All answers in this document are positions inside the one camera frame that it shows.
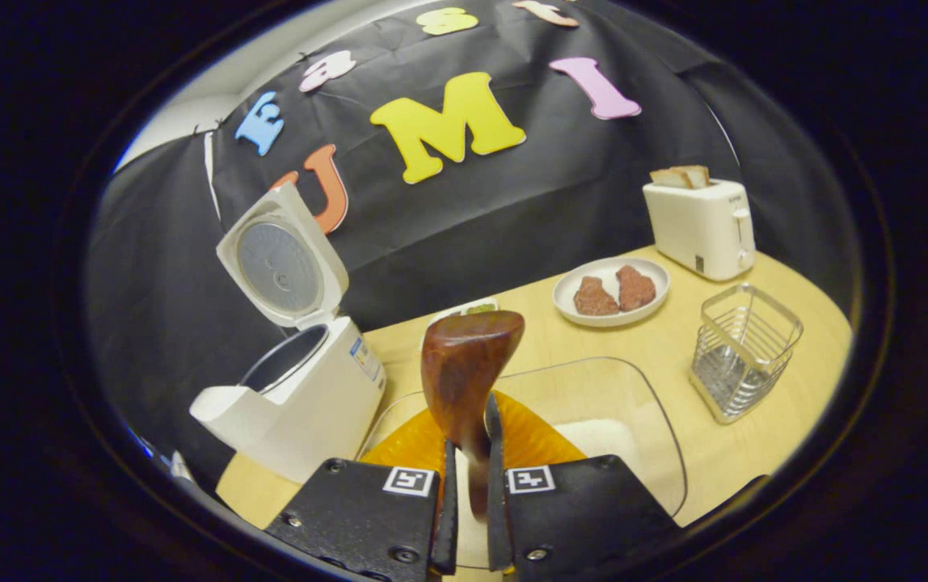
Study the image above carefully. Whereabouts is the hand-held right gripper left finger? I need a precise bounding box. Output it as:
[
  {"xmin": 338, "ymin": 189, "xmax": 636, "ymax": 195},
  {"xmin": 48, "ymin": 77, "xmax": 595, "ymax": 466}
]
[{"xmin": 264, "ymin": 404, "xmax": 458, "ymax": 582}]

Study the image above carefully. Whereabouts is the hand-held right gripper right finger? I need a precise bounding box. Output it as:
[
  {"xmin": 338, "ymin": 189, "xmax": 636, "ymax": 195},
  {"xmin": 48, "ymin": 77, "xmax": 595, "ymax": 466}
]
[{"xmin": 484, "ymin": 392, "xmax": 683, "ymax": 582}]

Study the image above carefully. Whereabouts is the brown wooden spoon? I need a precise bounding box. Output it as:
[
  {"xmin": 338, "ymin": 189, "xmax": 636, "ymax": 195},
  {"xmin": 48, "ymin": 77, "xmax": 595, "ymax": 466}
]
[{"xmin": 421, "ymin": 310, "xmax": 526, "ymax": 522}]

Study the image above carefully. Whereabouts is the white rice cooker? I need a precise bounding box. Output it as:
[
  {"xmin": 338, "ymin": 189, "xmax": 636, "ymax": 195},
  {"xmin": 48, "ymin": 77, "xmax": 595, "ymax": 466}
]
[{"xmin": 190, "ymin": 182, "xmax": 387, "ymax": 484}]

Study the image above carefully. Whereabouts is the wire chopstick holder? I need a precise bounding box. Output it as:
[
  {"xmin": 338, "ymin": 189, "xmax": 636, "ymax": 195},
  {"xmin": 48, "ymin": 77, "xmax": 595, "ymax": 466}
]
[{"xmin": 690, "ymin": 283, "xmax": 804, "ymax": 425}]

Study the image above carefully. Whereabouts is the clear plastic tray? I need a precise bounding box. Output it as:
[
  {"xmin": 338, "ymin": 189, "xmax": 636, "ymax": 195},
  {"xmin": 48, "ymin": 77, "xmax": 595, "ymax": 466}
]
[{"xmin": 359, "ymin": 356, "xmax": 689, "ymax": 571}]

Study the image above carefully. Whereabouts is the white divided condiment dish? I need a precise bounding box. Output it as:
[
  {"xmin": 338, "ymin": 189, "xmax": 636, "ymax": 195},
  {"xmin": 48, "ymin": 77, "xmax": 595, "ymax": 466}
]
[{"xmin": 428, "ymin": 297, "xmax": 500, "ymax": 324}]

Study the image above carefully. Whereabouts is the white round plate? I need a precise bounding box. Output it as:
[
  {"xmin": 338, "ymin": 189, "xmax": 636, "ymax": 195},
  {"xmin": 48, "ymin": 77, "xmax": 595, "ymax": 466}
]
[{"xmin": 552, "ymin": 257, "xmax": 671, "ymax": 327}]

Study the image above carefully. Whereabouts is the brown meat piece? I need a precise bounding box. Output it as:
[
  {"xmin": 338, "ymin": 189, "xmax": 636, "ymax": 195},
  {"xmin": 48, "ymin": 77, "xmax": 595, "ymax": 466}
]
[
  {"xmin": 573, "ymin": 276, "xmax": 620, "ymax": 317},
  {"xmin": 616, "ymin": 265, "xmax": 657, "ymax": 312}
]

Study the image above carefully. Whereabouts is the white toaster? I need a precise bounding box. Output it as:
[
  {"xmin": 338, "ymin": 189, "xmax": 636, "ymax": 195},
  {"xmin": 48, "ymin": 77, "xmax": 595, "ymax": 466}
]
[{"xmin": 643, "ymin": 166, "xmax": 757, "ymax": 282}]

